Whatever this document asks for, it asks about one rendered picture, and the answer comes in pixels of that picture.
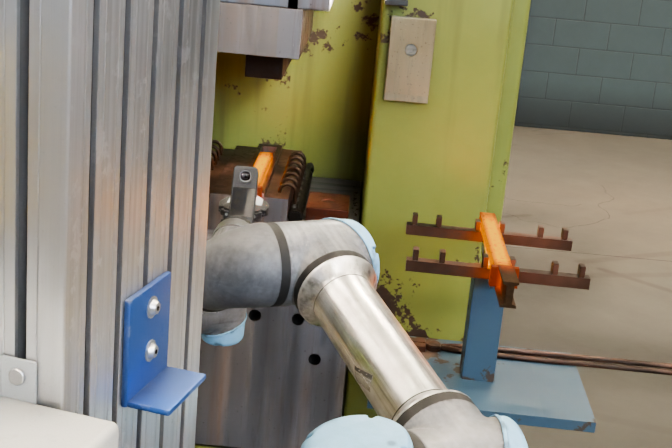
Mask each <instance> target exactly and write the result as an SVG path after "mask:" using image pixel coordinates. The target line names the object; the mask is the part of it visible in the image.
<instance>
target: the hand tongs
mask: <svg viewBox="0 0 672 448"><path fill-rule="evenodd" d="M410 338H411V340H412V341H413V343H414V344H415V345H416V347H417V348H418V349H419V351H420V352H425V350H428V351H431V352H439V351H440V350H442V351H447V352H453V353H459V354H462V346H463V344H441V343H440V342H438V341H434V340H429V341H427V342H426V343H425V339H424V338H414V337H410ZM498 352H500V353H498V354H497V358H501V359H511V360H521V361H531V362H541V363H551V364H561V365H571V366H582V367H592V368H602V369H612V370H622V371H633V372H643V373H653V374H663V375H672V370H670V369H672V364H671V363H661V362H650V361H640V360H630V359H619V358H609V357H599V356H589V355H578V354H568V353H558V352H547V351H537V350H527V349H516V348H506V347H498ZM507 353H510V354H507ZM517 354H521V355H517ZM527 355H531V356H527ZM538 356H541V357H538ZM548 357H552V358H548ZM558 358H562V359H558ZM568 359H572V360H568ZM578 360H583V361H578ZM589 361H593V362H589ZM599 362H603V363H599ZM609 363H613V364H609ZM619 364H624V365H619ZM629 365H634V366H629ZM640 366H644V367H640ZM650 367H654V368H650ZM660 368H665V369H660Z"/></svg>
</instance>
